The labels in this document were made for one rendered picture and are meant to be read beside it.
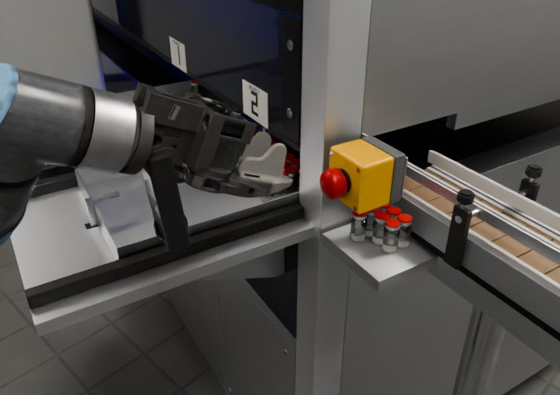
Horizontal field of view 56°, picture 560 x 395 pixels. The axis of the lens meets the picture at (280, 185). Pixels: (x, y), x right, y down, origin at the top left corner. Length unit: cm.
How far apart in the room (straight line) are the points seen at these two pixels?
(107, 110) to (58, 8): 110
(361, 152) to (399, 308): 44
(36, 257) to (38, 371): 113
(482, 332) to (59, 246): 62
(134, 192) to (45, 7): 77
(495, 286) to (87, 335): 151
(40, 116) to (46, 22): 112
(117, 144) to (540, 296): 49
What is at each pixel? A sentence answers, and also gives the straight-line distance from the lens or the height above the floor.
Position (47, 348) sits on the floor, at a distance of 198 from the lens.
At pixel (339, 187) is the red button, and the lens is 67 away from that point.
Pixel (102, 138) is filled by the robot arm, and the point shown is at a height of 114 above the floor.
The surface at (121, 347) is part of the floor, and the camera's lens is 190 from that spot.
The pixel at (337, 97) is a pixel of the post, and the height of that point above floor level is 109.
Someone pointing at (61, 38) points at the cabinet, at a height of 98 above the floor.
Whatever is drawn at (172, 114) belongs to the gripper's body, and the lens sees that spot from 51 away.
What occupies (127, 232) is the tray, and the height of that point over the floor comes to 88.
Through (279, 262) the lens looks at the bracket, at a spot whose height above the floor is 76.
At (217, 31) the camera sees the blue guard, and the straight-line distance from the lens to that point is 97.
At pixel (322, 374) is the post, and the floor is 56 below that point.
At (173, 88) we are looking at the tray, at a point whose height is 90.
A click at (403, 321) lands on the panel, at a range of 109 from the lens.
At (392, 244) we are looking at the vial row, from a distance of 76.
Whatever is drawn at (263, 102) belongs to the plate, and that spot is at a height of 103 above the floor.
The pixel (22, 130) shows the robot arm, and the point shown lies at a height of 116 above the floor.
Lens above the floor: 133
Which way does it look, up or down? 30 degrees down
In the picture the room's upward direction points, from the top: straight up
